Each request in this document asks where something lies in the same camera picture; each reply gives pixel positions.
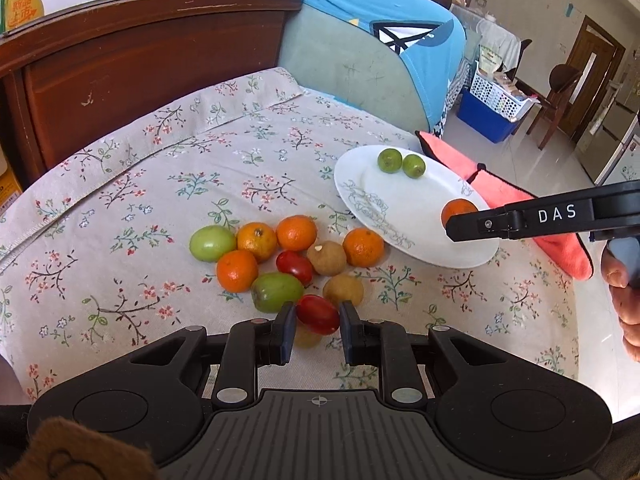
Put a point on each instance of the coral pink cloth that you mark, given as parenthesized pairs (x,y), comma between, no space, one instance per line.
(560,255)

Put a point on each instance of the small green jujube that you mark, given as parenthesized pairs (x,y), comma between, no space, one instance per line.
(389,160)
(414,165)

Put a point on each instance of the brown longan with white spot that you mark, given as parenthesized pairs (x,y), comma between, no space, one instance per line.
(326,259)

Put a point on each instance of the green reddish jujube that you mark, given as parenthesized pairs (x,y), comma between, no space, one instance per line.
(277,292)

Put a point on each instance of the silver refrigerator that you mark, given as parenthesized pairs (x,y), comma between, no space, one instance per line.
(615,130)

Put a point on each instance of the wooden door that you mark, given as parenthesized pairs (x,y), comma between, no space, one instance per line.
(595,55)

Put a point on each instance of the floral tablecloth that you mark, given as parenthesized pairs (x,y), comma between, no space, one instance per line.
(150,185)

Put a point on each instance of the white lattice basket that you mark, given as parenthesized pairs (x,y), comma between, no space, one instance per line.
(492,95)

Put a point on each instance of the brown plush fabric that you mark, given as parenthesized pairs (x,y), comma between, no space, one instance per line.
(75,455)

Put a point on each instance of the blue printed cloth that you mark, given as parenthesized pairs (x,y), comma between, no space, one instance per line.
(350,5)

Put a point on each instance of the blue plastic bin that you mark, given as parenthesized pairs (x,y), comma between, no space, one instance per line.
(480,115)

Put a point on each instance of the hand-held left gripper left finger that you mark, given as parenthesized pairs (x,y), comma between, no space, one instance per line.
(287,334)

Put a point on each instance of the dark wooden headboard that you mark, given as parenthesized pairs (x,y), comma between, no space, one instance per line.
(125,60)

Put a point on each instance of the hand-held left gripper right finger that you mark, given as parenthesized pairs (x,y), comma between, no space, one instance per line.
(348,334)

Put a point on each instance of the yellow box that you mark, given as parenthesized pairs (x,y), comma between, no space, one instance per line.
(7,185)

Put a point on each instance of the white patterned plate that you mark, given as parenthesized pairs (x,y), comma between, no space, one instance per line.
(410,210)

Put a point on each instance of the person's right hand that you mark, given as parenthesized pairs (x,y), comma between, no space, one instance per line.
(612,272)

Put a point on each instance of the green and white bag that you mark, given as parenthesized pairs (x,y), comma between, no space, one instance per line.
(490,60)

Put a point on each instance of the wooden chair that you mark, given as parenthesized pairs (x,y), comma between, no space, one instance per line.
(565,80)

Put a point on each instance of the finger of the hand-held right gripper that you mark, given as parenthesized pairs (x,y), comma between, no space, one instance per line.
(475,225)

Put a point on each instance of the red cherry tomato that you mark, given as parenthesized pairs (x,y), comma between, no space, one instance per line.
(294,267)
(317,314)

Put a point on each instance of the large green jujube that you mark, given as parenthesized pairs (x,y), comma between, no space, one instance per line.
(212,243)

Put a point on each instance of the table with white cloth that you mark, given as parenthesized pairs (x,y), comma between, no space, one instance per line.
(492,35)

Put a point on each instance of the yellowish longan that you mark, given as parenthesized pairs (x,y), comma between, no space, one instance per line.
(305,339)

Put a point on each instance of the mandarin orange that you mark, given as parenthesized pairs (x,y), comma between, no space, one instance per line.
(257,241)
(457,208)
(296,233)
(237,271)
(363,247)

